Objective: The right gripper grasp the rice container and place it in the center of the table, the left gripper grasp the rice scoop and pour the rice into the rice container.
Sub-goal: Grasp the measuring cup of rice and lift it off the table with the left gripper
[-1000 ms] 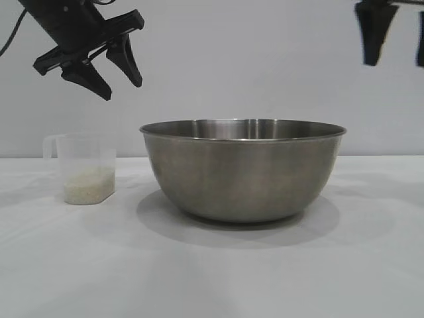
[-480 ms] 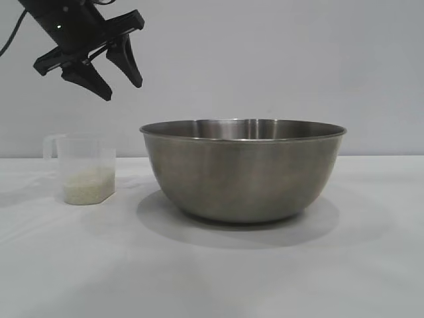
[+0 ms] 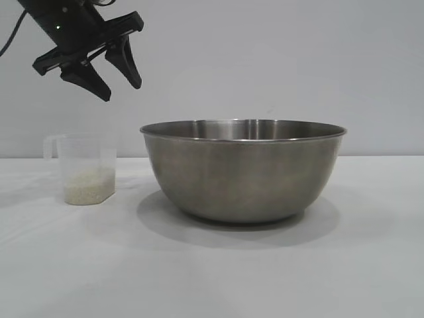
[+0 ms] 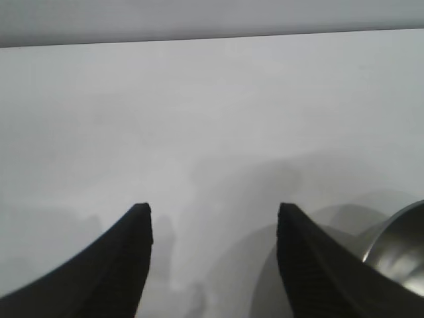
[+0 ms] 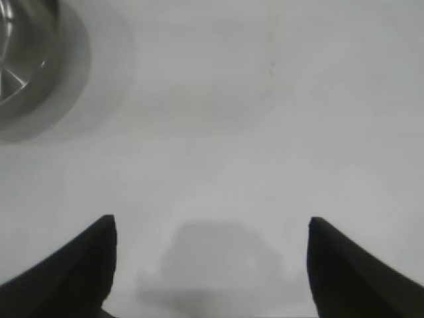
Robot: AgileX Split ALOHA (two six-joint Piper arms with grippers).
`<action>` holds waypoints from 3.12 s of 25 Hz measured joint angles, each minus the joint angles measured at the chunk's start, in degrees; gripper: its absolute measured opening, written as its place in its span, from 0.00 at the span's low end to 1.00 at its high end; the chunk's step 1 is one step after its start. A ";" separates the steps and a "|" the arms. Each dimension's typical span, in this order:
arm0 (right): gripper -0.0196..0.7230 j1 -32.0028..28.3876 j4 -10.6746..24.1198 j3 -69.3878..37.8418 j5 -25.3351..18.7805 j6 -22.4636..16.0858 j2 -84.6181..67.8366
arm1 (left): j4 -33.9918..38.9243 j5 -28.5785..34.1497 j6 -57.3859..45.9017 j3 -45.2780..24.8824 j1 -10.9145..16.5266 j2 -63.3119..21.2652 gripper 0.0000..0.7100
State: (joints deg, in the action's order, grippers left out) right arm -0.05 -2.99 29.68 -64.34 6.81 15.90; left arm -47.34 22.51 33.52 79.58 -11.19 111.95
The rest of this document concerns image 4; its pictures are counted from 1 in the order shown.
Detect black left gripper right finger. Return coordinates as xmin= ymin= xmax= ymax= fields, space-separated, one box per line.
xmin=277 ymin=202 xmax=424 ymax=318

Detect stainless steel mixing bowl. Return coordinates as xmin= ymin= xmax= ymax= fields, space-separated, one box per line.
xmin=360 ymin=199 xmax=424 ymax=297

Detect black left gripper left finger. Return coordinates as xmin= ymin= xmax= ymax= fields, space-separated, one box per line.
xmin=0 ymin=202 xmax=154 ymax=318

